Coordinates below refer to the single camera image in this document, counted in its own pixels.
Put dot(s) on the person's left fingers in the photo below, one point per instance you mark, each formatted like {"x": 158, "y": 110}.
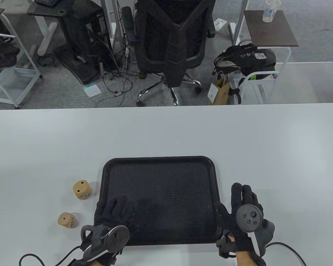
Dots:
{"x": 115, "y": 207}

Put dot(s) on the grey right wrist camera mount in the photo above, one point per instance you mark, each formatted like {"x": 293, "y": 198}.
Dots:
{"x": 266, "y": 235}

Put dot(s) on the white partition post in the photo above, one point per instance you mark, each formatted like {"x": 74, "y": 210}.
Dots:
{"x": 111, "y": 19}

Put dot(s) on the person's right thumb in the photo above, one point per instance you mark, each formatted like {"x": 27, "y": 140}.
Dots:
{"x": 223, "y": 212}

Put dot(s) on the brown side table white frame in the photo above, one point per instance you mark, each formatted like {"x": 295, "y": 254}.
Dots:
{"x": 269, "y": 30}

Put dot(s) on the black plastic tray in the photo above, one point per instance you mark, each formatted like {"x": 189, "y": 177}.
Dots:
{"x": 166, "y": 194}

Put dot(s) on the black backpack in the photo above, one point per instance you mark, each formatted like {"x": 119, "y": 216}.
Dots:
{"x": 244, "y": 59}

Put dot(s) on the person's right middle finger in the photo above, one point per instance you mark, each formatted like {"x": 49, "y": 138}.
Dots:
{"x": 246, "y": 194}

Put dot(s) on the white box on floor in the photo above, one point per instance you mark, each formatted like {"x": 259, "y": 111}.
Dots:
{"x": 219, "y": 24}

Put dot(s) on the clear plastic bottle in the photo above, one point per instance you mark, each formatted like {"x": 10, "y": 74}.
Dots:
{"x": 269, "y": 11}

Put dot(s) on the person's right little finger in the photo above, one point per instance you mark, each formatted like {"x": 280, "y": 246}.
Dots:
{"x": 260, "y": 212}

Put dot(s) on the person's right forearm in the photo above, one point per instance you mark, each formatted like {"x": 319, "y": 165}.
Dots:
{"x": 244, "y": 259}

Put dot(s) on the black mesh office chair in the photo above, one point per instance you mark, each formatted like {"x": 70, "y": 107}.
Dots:
{"x": 169, "y": 41}

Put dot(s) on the dark bag on cart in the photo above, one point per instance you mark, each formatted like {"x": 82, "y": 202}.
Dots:
{"x": 1, "y": 54}

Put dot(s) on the brown paper bag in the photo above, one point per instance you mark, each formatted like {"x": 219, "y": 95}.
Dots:
{"x": 219, "y": 92}

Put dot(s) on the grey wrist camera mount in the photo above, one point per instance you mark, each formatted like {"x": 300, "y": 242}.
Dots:
{"x": 93, "y": 243}
{"x": 266, "y": 235}

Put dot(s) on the slim white pole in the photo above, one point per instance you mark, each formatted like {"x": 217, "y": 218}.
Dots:
{"x": 241, "y": 19}

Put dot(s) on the person's right hand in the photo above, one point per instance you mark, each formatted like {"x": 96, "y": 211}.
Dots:
{"x": 233, "y": 224}

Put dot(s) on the person's left hand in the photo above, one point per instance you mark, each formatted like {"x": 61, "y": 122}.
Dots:
{"x": 113, "y": 213}

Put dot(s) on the teal and white booklet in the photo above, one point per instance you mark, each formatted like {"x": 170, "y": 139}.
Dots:
{"x": 91, "y": 90}

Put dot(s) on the black desk with white legs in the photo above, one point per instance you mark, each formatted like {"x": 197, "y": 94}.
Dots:
{"x": 44, "y": 11}

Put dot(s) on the small wooden die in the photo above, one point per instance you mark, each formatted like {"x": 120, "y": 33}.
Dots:
{"x": 66, "y": 220}

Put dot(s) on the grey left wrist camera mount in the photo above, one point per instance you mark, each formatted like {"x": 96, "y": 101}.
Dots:
{"x": 93, "y": 243}

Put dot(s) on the large wooden die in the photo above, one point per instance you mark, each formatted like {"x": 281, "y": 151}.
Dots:
{"x": 82, "y": 190}

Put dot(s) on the round tracker on glove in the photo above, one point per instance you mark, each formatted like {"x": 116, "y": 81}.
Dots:
{"x": 248, "y": 217}
{"x": 117, "y": 237}

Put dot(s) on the black keyboard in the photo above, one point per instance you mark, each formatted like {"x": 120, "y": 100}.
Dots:
{"x": 45, "y": 2}

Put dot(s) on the round tracker on left glove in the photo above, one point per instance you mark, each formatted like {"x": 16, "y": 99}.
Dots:
{"x": 117, "y": 237}

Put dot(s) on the round tracker on right glove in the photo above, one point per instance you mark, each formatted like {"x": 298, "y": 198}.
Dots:
{"x": 248, "y": 217}

